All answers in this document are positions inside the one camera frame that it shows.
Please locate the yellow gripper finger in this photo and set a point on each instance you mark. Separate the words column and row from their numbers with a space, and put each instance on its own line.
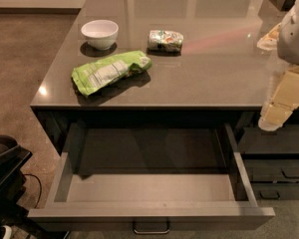
column 269, row 41
column 282, row 101

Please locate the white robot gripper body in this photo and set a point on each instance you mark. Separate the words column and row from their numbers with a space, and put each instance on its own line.
column 295, row 39

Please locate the green rice chip bag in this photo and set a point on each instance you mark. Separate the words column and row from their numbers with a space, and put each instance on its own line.
column 94, row 76

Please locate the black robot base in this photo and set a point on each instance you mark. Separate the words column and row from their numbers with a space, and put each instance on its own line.
column 12, row 157

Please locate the open grey top drawer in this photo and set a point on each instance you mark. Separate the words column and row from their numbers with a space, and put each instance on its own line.
column 109, row 178

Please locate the grey lower right drawers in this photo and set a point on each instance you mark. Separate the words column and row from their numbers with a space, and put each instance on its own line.
column 271, row 158

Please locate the colourful wrapped snack pack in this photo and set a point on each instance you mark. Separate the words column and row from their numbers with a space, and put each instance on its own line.
column 164, row 40

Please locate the white ceramic bowl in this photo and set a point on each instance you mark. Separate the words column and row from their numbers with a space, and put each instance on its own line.
column 101, row 34

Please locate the metal drawer handle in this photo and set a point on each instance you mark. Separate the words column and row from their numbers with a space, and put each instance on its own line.
column 151, row 228

